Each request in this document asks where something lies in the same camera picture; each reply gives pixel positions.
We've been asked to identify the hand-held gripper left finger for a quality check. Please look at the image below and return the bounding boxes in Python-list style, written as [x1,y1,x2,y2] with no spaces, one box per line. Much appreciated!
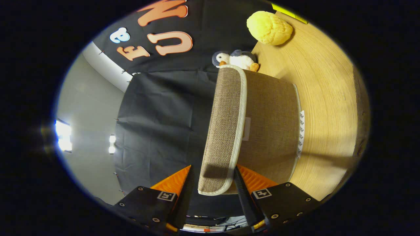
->
[113,165,195,234]

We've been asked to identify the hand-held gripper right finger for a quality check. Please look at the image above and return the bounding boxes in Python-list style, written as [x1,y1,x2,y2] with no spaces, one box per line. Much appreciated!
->
[234,165,321,234]

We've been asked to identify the brown fabric storage box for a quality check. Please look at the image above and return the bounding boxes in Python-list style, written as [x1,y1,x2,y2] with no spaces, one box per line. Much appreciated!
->
[198,65,305,196]

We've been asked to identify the large ceiling light panel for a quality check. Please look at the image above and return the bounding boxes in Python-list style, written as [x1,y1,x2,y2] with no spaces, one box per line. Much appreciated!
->
[54,120,73,153]

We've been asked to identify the penguin plush toy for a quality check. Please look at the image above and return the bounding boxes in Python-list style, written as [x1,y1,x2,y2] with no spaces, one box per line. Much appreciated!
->
[212,49,260,72]

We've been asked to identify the yellow bread plush toy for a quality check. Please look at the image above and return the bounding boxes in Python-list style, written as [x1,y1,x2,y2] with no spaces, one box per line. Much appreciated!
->
[246,11,293,46]

